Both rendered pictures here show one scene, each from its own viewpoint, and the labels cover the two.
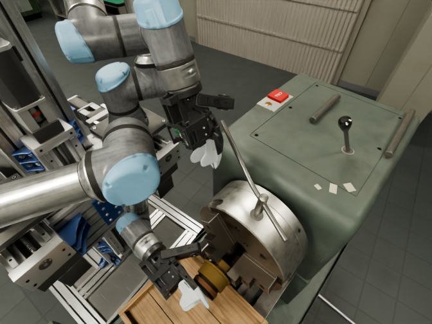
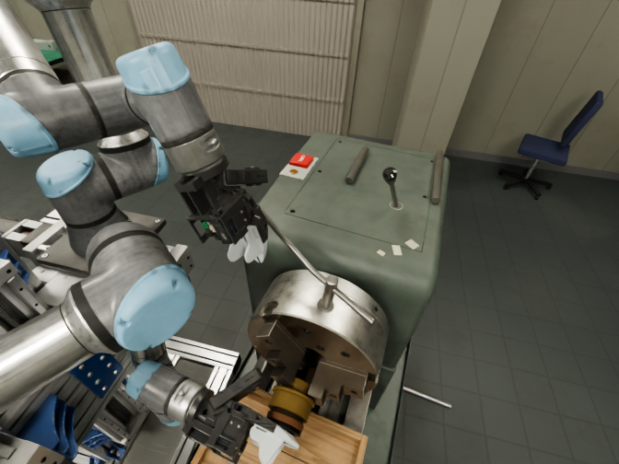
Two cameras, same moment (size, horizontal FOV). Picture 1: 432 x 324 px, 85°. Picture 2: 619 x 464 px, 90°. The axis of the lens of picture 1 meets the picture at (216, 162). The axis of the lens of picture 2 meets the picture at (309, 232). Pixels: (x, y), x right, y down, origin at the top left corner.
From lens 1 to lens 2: 0.08 m
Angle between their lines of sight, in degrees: 17
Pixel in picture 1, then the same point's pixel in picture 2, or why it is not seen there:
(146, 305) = not seen: outside the picture
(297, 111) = (330, 174)
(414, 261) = (477, 311)
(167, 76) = (183, 153)
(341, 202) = (410, 262)
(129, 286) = not seen: outside the picture
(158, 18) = (160, 79)
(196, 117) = (228, 201)
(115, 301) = not seen: outside the picture
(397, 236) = (454, 290)
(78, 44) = (30, 129)
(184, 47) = (200, 113)
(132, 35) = (113, 107)
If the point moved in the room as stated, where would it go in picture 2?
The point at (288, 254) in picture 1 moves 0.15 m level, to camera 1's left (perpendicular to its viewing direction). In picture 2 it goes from (374, 341) to (305, 367)
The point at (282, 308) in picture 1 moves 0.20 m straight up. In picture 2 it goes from (370, 416) to (381, 396)
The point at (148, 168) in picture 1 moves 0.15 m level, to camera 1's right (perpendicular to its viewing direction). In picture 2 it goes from (179, 283) to (279, 256)
